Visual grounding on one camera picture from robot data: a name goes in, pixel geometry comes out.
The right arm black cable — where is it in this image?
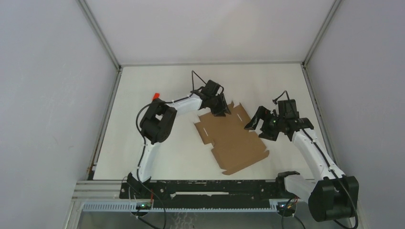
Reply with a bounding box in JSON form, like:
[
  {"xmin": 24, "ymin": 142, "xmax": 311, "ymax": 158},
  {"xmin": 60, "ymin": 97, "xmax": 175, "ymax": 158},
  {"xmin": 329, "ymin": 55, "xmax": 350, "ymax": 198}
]
[{"xmin": 272, "ymin": 91, "xmax": 359, "ymax": 229}]

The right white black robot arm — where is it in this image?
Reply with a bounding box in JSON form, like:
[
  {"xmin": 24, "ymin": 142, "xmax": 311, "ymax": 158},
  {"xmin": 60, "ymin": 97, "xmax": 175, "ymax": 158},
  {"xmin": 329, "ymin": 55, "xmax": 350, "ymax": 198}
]
[{"xmin": 245, "ymin": 99, "xmax": 359, "ymax": 222}]

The left green circuit board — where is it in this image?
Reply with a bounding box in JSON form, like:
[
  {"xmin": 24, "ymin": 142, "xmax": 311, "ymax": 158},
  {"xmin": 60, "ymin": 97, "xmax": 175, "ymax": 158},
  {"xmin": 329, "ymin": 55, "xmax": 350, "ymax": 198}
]
[{"xmin": 136, "ymin": 203, "xmax": 151, "ymax": 210}]

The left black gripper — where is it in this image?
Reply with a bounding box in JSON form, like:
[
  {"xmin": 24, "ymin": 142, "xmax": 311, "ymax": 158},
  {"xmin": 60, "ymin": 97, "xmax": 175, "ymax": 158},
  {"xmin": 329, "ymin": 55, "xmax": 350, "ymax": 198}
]
[{"xmin": 208, "ymin": 93, "xmax": 230, "ymax": 117}]

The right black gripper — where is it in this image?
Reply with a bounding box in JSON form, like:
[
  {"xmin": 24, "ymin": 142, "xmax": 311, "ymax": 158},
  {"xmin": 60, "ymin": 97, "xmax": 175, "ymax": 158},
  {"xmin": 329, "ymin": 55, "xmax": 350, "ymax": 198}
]
[{"xmin": 245, "ymin": 106, "xmax": 285, "ymax": 142}]

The brown cardboard box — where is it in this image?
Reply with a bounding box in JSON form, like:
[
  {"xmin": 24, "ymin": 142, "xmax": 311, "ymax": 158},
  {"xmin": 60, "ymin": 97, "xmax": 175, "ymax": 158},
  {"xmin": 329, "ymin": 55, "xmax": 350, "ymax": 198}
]
[{"xmin": 194, "ymin": 102, "xmax": 270, "ymax": 176}]

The green circuit board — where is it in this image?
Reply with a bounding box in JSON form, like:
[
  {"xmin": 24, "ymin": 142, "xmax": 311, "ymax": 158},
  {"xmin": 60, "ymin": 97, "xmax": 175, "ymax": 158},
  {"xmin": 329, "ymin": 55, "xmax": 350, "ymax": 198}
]
[
  {"xmin": 136, "ymin": 203, "xmax": 151, "ymax": 210},
  {"xmin": 277, "ymin": 204, "xmax": 296, "ymax": 212}
]

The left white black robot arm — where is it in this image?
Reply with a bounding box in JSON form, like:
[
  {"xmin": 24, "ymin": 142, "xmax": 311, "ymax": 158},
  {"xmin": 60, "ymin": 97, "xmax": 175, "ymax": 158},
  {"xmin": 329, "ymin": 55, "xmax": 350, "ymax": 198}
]
[{"xmin": 127, "ymin": 80, "xmax": 231, "ymax": 199}]

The right green circuit board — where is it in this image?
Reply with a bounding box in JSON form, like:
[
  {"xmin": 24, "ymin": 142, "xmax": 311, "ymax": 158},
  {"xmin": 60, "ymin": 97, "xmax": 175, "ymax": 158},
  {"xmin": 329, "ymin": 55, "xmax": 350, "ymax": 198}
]
[{"xmin": 277, "ymin": 204, "xmax": 296, "ymax": 212}]

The white slotted cable duct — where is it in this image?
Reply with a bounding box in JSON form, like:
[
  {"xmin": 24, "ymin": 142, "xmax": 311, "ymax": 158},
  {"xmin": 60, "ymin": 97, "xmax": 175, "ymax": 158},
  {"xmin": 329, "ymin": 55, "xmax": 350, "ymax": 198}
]
[{"xmin": 82, "ymin": 202, "xmax": 279, "ymax": 213}]

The small red block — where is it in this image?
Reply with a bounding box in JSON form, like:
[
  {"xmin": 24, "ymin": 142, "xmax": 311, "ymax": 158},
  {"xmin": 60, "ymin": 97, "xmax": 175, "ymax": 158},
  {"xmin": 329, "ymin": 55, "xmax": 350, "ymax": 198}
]
[{"xmin": 152, "ymin": 93, "xmax": 160, "ymax": 100}]

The aluminium frame rail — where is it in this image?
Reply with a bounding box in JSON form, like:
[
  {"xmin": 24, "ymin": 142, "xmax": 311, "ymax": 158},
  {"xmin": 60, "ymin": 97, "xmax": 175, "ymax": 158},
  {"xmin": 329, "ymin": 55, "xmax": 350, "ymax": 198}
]
[{"xmin": 72, "ymin": 180, "xmax": 121, "ymax": 201}]

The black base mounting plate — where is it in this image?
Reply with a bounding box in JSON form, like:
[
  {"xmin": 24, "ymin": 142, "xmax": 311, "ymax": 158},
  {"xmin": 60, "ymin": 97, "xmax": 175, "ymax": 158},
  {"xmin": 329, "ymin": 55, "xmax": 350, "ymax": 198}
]
[{"xmin": 119, "ymin": 180, "xmax": 294, "ymax": 210}]

